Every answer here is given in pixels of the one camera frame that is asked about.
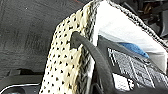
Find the blue cloth item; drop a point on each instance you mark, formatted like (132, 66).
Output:
(133, 49)

